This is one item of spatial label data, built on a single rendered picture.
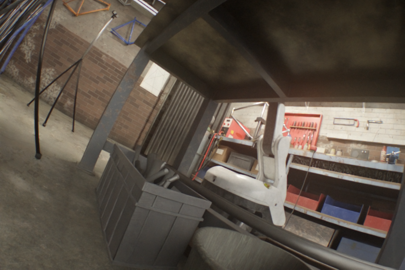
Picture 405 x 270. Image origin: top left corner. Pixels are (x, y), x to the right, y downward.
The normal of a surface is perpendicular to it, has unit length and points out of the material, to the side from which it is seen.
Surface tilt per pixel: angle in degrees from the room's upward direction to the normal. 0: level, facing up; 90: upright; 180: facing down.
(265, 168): 127
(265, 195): 90
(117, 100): 90
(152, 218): 90
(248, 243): 85
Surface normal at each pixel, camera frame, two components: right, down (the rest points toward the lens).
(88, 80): 0.55, 0.05
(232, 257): 0.08, -0.31
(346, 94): -0.72, -0.46
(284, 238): -0.59, -0.68
